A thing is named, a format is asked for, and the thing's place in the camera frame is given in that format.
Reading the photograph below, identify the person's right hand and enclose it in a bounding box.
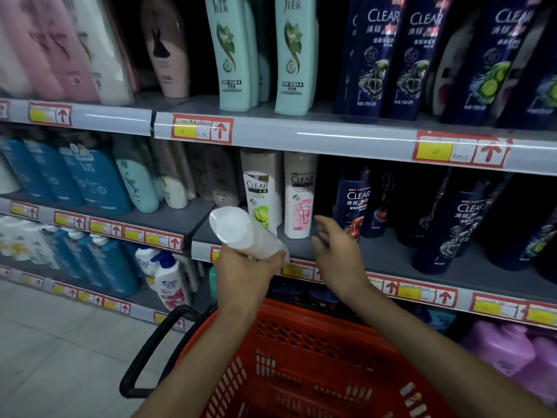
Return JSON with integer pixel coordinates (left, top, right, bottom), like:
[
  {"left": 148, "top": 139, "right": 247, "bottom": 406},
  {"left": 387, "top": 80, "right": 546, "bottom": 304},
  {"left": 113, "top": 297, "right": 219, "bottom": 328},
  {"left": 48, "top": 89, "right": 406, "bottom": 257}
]
[{"left": 311, "top": 215, "right": 371, "bottom": 302}]

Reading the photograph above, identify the person's left hand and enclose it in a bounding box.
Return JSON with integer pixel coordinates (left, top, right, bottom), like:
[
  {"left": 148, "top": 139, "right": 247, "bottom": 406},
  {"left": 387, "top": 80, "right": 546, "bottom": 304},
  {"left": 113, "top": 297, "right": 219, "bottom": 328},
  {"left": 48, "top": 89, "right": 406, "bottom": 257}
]
[{"left": 214, "top": 248, "right": 288, "bottom": 321}]

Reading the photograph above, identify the white pink-label shampoo bottle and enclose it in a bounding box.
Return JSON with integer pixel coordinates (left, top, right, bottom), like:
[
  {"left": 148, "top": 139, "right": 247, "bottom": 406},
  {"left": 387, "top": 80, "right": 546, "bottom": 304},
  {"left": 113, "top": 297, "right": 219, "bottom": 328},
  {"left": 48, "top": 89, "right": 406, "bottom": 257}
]
[
  {"left": 208, "top": 206, "right": 291, "bottom": 265},
  {"left": 283, "top": 151, "right": 319, "bottom": 240}
]

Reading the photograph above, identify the grey store shelf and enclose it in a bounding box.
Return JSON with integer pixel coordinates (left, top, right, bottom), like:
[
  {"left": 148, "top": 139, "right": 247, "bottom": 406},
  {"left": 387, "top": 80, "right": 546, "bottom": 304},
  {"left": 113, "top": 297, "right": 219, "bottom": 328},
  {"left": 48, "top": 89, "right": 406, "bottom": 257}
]
[{"left": 0, "top": 0, "right": 557, "bottom": 334}]

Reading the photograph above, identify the orange shopping basket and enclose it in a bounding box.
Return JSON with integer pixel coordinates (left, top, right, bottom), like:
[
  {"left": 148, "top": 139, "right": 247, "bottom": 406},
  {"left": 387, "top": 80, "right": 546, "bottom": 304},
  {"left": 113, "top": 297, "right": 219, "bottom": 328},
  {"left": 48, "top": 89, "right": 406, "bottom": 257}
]
[{"left": 120, "top": 298, "right": 455, "bottom": 418}]

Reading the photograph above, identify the navy black Clear bottle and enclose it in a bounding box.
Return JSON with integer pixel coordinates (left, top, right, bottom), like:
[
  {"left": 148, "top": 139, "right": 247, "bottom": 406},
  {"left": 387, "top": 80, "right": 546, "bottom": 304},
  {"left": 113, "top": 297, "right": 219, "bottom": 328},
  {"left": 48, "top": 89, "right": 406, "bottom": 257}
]
[{"left": 396, "top": 169, "right": 453, "bottom": 248}]

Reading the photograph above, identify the person's left forearm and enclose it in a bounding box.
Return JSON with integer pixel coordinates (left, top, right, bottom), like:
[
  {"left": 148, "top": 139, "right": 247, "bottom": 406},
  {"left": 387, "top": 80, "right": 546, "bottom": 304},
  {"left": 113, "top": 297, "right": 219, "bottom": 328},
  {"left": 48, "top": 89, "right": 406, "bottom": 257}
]
[{"left": 130, "top": 308, "right": 258, "bottom": 418}]

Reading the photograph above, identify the person's right forearm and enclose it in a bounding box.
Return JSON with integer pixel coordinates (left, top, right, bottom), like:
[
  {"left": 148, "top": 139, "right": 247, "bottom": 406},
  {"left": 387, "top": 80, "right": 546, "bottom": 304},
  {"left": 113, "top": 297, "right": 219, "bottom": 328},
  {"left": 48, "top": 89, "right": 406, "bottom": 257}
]
[{"left": 343, "top": 287, "right": 557, "bottom": 418}]

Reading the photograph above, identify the navy round bottle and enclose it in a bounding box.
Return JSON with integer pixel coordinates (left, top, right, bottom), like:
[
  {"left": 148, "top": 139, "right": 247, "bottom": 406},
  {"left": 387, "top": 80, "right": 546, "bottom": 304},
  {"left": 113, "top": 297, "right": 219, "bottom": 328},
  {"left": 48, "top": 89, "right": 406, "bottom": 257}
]
[
  {"left": 306, "top": 287, "right": 340, "bottom": 312},
  {"left": 269, "top": 282, "right": 305, "bottom": 303}
]

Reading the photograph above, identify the white pump bottle blue cap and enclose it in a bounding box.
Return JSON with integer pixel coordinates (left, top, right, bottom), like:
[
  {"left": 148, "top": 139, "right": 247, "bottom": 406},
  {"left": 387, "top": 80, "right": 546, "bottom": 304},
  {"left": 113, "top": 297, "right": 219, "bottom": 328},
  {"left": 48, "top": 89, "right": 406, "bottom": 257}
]
[
  {"left": 135, "top": 246, "right": 162, "bottom": 288},
  {"left": 152, "top": 251, "right": 190, "bottom": 311}
]

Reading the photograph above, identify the beige bottle brown base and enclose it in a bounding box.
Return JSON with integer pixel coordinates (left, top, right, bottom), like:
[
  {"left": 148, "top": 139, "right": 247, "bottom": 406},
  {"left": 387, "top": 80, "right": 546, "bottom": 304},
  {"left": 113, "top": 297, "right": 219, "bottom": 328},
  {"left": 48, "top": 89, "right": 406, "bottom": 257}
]
[
  {"left": 187, "top": 144, "right": 216, "bottom": 201},
  {"left": 204, "top": 145, "right": 241, "bottom": 208}
]

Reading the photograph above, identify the small teal bottle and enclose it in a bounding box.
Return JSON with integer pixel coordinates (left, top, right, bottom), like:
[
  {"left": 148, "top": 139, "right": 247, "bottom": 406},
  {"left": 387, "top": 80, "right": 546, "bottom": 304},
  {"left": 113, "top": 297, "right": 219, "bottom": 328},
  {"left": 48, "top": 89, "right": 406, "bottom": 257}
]
[{"left": 424, "top": 307, "right": 458, "bottom": 335}]

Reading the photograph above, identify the beige bottle white base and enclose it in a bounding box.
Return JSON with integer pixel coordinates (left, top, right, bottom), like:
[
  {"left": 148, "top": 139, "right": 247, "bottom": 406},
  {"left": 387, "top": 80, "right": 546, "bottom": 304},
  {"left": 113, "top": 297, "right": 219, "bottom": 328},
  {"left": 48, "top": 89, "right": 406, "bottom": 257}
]
[
  {"left": 173, "top": 141, "right": 197, "bottom": 201},
  {"left": 150, "top": 139, "right": 190, "bottom": 210}
]

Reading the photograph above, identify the teal curvy bottle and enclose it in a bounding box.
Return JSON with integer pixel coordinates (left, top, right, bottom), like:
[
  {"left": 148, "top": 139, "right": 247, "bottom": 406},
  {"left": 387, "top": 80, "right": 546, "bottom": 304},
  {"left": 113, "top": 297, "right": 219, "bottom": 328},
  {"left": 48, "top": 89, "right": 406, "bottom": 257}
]
[{"left": 112, "top": 136, "right": 162, "bottom": 214}]

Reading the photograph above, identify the grey metal store shelving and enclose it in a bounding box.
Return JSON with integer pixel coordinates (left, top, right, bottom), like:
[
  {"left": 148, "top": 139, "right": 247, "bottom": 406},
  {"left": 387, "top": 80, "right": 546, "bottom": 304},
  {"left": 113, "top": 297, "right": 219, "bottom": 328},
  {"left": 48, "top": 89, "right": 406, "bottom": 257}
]
[{"left": 0, "top": 99, "right": 557, "bottom": 331}]

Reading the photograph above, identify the white pump bottle yellow label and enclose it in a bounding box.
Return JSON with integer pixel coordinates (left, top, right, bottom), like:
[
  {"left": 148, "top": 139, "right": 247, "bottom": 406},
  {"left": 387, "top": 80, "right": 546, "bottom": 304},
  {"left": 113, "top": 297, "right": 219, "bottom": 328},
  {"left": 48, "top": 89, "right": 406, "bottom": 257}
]
[
  {"left": 17, "top": 219, "right": 60, "bottom": 271},
  {"left": 0, "top": 215, "right": 27, "bottom": 262}
]

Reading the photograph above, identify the mint green tall bottle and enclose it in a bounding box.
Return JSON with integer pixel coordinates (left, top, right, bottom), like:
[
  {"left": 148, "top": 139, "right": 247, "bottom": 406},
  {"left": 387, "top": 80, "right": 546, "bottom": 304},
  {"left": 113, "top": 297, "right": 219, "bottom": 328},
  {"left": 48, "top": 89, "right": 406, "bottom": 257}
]
[
  {"left": 274, "top": 0, "right": 319, "bottom": 117},
  {"left": 256, "top": 0, "right": 273, "bottom": 103},
  {"left": 204, "top": 0, "right": 253, "bottom": 113},
  {"left": 243, "top": 0, "right": 261, "bottom": 108}
]

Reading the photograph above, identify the row of large navy bottles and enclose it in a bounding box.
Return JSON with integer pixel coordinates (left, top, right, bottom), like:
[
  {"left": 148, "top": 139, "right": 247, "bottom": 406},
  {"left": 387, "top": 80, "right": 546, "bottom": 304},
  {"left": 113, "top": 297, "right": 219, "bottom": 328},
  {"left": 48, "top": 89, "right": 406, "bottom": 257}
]
[{"left": 332, "top": 0, "right": 557, "bottom": 131}]

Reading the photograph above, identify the white bottle red label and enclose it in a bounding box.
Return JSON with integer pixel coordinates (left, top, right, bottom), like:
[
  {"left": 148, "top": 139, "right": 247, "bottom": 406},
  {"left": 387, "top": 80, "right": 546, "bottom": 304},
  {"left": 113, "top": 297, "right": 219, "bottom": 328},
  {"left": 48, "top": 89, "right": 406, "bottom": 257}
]
[{"left": 431, "top": 17, "right": 482, "bottom": 117}]

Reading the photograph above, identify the pink bottle black dress print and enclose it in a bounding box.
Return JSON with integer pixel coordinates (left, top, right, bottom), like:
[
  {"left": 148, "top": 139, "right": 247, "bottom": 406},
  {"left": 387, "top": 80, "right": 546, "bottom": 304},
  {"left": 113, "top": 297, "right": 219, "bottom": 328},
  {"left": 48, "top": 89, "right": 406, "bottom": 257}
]
[{"left": 140, "top": 0, "right": 191, "bottom": 99}]

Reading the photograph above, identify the white round bottle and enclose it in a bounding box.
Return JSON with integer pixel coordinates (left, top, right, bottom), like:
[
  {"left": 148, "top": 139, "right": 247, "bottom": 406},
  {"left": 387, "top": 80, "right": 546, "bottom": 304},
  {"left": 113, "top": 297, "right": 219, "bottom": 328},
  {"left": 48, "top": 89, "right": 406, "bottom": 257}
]
[{"left": 0, "top": 156, "right": 21, "bottom": 196}]

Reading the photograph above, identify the white tall bottle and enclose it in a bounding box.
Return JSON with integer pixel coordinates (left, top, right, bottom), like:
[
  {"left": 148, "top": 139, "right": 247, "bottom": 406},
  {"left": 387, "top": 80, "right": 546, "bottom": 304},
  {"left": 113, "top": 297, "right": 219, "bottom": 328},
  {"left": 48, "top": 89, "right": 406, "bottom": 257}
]
[{"left": 60, "top": 0, "right": 135, "bottom": 106}]

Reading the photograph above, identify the pale pink tall bottle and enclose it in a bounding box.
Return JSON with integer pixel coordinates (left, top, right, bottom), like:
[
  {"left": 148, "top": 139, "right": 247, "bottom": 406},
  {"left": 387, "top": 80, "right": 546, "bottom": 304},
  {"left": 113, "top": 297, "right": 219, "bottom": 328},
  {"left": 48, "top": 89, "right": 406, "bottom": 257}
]
[{"left": 0, "top": 30, "right": 31, "bottom": 99}]

